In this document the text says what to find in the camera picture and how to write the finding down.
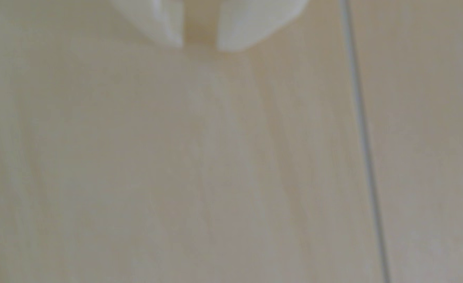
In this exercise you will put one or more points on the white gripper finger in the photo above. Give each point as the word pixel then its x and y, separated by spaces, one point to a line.
pixel 157 17
pixel 251 19

